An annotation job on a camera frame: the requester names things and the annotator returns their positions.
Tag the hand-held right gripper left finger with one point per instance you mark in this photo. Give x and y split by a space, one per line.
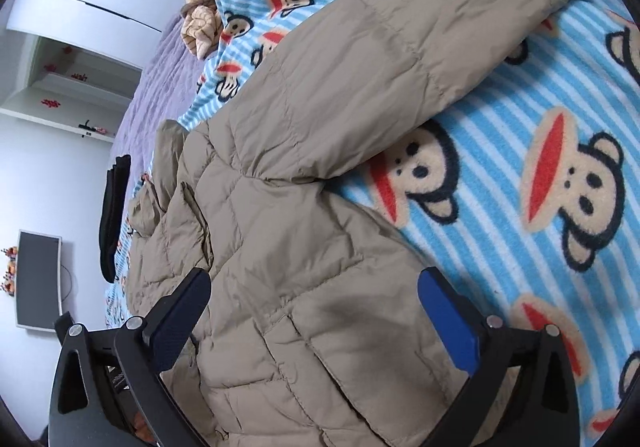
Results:
179 324

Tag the black folded cloth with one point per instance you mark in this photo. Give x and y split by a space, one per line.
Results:
112 217

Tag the small black shelf item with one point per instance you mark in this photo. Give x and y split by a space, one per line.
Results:
88 126

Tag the orange ornaments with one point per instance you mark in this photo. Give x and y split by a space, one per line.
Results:
7 272

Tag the grey flat screen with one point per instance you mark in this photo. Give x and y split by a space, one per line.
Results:
37 277

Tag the blue striped monkey print blanket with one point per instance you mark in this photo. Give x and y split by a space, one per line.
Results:
500 127

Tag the purple bed sheet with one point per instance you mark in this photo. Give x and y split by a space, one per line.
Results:
160 92

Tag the white wall shelf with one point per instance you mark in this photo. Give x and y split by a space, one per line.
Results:
50 113

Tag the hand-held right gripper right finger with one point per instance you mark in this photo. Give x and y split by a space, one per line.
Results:
448 324

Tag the beige puffer jacket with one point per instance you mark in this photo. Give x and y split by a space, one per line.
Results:
300 227

